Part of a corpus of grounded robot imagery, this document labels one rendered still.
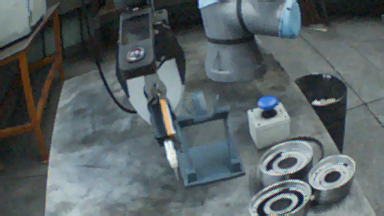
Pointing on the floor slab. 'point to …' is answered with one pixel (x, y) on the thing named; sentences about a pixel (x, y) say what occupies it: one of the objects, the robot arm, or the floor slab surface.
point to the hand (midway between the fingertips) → (161, 115)
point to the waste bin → (316, 84)
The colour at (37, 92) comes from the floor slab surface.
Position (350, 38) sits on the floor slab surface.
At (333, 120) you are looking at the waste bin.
